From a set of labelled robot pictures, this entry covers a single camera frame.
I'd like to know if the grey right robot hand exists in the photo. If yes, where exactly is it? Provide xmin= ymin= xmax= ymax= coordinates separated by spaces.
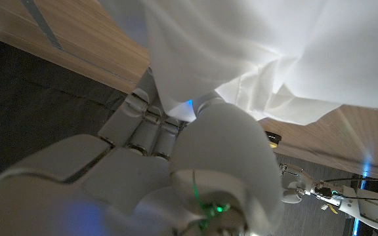
xmin=0 ymin=67 xmax=287 ymax=236

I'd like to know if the yellow push button black base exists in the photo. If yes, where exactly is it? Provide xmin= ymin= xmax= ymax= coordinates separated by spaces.
xmin=265 ymin=130 xmax=282 ymax=149

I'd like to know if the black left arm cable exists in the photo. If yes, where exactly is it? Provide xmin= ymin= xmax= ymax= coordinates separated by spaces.
xmin=323 ymin=176 xmax=378 ymax=184

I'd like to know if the white cloth napkin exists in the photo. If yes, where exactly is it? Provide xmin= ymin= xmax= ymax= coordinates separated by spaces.
xmin=98 ymin=0 xmax=378 ymax=126

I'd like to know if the black curtain backdrop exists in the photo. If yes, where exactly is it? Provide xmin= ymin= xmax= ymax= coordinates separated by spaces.
xmin=0 ymin=39 xmax=129 ymax=194

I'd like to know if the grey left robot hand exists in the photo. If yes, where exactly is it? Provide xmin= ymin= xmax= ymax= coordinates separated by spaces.
xmin=280 ymin=163 xmax=327 ymax=205

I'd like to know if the grey tape outline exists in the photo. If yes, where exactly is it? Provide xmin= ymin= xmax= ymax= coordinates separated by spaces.
xmin=20 ymin=0 xmax=64 ymax=50

